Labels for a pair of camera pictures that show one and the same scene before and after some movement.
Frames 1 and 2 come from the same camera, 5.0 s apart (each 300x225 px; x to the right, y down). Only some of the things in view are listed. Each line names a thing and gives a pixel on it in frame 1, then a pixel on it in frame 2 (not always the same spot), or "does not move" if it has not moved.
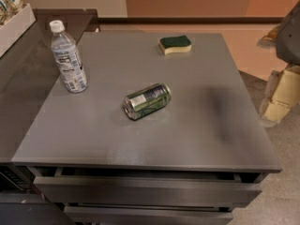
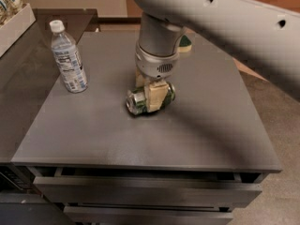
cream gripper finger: [272, 111] -> [140, 80]
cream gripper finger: [288, 90] -> [155, 93]
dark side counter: [27, 69] does not move
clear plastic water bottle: [67, 58] does not move
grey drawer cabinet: [191, 161] does not move
